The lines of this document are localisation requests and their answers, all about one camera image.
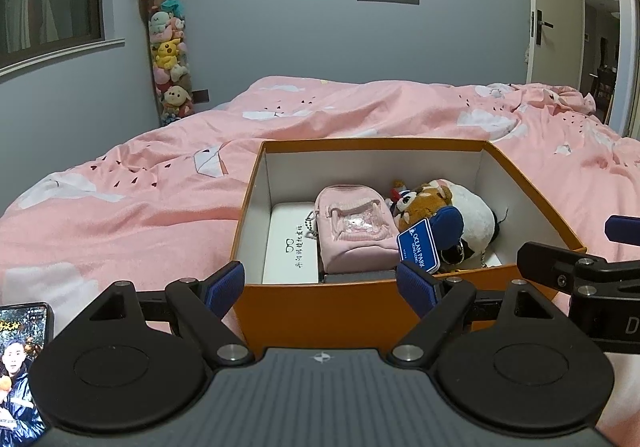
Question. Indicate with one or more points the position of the white plush toy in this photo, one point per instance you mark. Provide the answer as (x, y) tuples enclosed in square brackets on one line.
[(475, 217)]

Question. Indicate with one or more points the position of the orange cardboard box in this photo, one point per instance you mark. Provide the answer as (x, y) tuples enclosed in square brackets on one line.
[(325, 312)]

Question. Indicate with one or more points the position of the brown plush toy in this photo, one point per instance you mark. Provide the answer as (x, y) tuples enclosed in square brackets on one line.
[(425, 202)]

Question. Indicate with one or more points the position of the black box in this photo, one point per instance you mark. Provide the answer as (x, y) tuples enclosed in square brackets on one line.
[(360, 276)]

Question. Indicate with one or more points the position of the pink pouch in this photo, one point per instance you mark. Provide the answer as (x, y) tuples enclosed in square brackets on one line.
[(350, 247)]

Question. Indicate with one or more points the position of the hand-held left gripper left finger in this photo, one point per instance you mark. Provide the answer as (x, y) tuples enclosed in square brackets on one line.
[(225, 284)]

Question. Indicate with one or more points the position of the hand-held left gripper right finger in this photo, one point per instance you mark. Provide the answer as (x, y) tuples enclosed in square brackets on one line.
[(415, 287)]

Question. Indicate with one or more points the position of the smartphone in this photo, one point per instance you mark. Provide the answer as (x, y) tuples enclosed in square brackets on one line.
[(20, 367)]

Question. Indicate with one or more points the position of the small black wall socket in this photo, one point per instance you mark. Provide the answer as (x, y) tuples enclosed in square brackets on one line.
[(200, 96)]

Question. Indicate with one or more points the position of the wooden chair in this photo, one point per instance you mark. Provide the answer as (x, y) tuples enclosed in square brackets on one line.
[(606, 87)]

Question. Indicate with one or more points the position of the clear tube of plush toys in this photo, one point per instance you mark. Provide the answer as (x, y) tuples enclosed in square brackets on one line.
[(167, 52)]

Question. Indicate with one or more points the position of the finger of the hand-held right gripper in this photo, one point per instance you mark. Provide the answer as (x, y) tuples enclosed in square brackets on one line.
[(545, 262), (625, 229)]

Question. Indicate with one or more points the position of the white glasses case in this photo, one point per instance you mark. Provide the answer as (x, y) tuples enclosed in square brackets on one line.
[(290, 247)]

